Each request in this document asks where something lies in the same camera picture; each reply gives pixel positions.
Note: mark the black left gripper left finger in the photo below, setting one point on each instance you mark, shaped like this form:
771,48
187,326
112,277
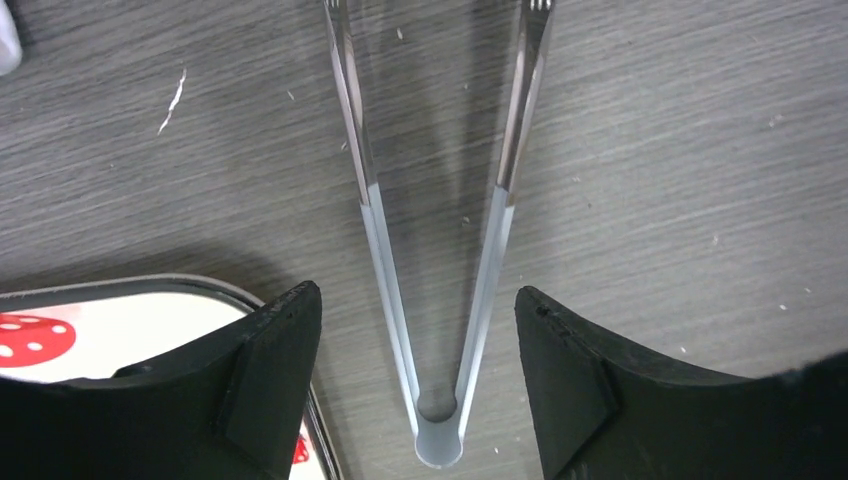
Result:
199,397

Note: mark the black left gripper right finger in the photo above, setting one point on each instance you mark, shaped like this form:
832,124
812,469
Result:
606,407

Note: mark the silver metal tongs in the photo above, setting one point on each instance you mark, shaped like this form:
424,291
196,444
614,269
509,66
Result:
437,99

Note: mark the white strawberry print tray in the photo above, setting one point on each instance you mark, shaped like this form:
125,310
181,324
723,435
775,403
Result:
132,331

